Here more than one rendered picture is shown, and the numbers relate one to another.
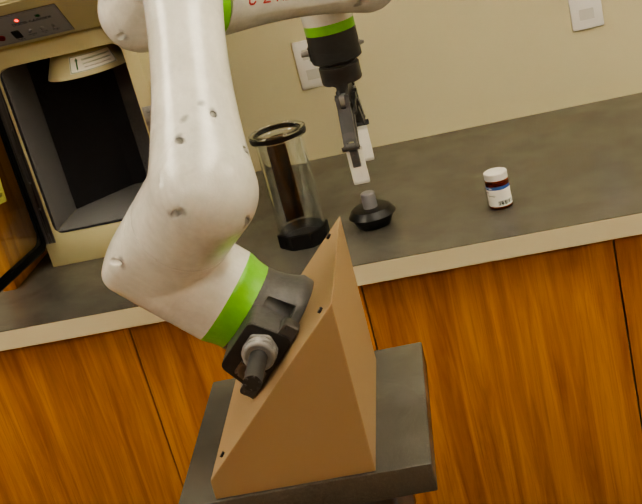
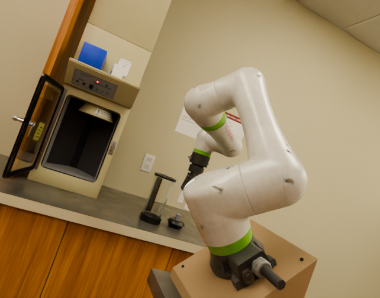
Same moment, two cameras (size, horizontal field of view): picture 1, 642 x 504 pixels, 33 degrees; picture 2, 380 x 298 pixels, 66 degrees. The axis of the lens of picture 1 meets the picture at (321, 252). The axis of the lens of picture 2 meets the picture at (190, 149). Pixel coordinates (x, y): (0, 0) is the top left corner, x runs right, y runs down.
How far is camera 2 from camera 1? 1.03 m
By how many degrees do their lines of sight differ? 36
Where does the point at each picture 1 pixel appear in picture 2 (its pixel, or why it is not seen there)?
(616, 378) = not seen: outside the picture
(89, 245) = (51, 178)
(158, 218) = (273, 179)
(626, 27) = not seen: hidden behind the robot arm
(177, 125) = (285, 145)
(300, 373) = (287, 288)
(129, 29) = (204, 105)
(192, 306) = (232, 229)
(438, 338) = not seen: hidden behind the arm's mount
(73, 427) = (1, 257)
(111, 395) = (34, 249)
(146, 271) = (234, 201)
